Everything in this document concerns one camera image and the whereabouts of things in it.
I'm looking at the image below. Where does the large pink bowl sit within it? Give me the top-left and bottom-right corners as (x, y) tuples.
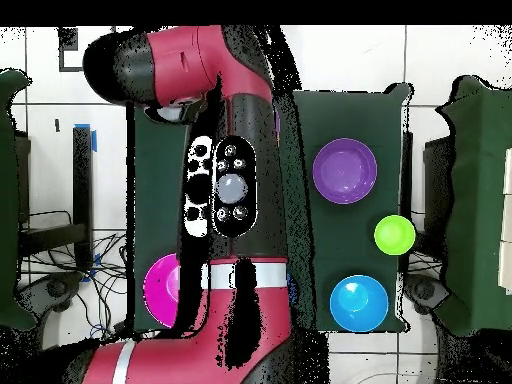
(142, 252), (182, 329)

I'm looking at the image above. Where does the dark green tablecloth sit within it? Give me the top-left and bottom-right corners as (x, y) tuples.
(124, 85), (413, 335)

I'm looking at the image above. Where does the light blue bowl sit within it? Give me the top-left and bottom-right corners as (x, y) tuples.
(328, 274), (390, 333)

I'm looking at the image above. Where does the small green bowl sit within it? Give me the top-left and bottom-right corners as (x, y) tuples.
(373, 214), (417, 257)

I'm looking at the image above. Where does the blue tape strip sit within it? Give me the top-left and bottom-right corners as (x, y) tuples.
(73, 122), (98, 154)

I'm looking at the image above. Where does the grey chair base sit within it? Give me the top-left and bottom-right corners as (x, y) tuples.
(15, 271), (85, 315)
(403, 273), (452, 316)

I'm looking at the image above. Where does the green cloth side table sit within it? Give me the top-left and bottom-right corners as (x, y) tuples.
(0, 68), (38, 332)
(433, 74), (512, 338)

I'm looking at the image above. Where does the black stand frame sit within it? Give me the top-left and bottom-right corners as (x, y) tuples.
(15, 123), (98, 274)

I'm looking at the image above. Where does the black square floor frame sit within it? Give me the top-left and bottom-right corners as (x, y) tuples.
(58, 26), (87, 73)

